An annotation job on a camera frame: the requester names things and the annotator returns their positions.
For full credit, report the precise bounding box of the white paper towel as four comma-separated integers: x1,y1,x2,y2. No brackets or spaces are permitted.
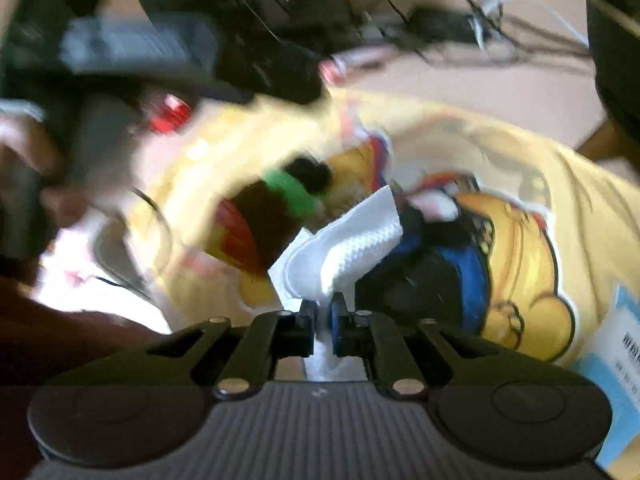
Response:
268,185,402,382

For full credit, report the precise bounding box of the person left hand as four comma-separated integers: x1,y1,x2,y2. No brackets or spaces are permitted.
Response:
0,109,132,231

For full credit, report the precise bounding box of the red shiny object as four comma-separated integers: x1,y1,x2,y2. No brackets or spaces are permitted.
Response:
145,93,193,136

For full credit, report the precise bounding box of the red orange bowl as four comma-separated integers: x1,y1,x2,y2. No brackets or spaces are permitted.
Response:
205,198,265,275

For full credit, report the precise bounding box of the crocheted doll green hat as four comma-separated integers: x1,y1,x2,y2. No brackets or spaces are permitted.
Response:
234,156,362,241

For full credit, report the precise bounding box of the black power adapter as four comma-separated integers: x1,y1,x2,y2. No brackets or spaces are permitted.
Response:
404,6,477,50

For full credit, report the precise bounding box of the yellow cartoon printed cloth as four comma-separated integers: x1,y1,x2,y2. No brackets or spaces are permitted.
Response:
49,89,640,371

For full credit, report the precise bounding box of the blue wipes packet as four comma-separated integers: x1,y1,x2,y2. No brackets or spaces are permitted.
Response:
572,285,639,479

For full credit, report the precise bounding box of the wooden speaker stand leg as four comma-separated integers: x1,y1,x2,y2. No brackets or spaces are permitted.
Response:
576,119,639,167

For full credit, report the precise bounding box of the black round speaker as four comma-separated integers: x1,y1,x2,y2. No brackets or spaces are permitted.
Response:
586,0,640,138

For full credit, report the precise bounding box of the white cable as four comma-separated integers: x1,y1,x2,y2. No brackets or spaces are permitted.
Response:
470,0,589,51

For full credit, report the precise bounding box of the black cable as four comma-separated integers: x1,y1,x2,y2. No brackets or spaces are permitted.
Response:
380,0,594,68

